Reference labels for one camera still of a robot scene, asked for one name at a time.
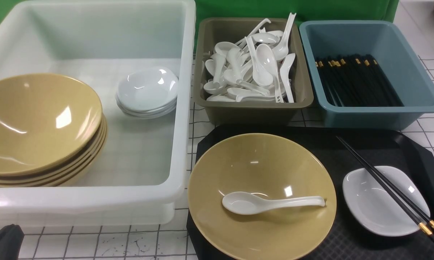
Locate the top stacked white dish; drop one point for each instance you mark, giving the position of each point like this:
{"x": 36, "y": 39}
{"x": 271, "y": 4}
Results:
{"x": 148, "y": 89}

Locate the long white spoon in bin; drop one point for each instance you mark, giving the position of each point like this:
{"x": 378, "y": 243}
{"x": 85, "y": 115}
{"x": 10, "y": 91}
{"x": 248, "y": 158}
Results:
{"x": 280, "y": 50}

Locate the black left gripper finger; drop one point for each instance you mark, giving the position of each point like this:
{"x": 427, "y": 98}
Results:
{"x": 11, "y": 238}

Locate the black textured serving tray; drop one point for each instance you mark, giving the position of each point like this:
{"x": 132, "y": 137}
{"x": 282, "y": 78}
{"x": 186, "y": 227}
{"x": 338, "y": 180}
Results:
{"x": 348, "y": 240}

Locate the white ceramic soup spoon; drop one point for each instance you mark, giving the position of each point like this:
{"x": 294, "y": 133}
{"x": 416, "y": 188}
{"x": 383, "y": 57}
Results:
{"x": 244, "y": 203}

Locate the green backdrop cloth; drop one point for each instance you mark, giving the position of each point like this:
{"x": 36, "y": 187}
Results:
{"x": 305, "y": 10}

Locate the top stacked tan bowl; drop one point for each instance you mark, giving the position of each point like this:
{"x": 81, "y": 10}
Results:
{"x": 45, "y": 118}

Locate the bundle of black chopsticks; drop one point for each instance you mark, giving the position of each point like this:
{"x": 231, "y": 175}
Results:
{"x": 356, "y": 81}

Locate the tan noodle bowl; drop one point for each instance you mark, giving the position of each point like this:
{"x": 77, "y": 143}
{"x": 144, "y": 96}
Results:
{"x": 272, "y": 168}

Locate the white square sauce dish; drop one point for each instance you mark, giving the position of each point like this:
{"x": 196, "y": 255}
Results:
{"x": 374, "y": 208}

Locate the black chopstick gold band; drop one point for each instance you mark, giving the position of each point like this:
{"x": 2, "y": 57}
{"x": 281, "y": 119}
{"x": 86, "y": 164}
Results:
{"x": 400, "y": 193}
{"x": 379, "y": 182}

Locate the large white plastic tub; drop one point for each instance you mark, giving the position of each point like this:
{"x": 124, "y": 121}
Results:
{"x": 140, "y": 172}

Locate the blue plastic chopstick bin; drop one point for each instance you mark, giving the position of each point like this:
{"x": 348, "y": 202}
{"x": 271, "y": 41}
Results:
{"x": 385, "y": 42}

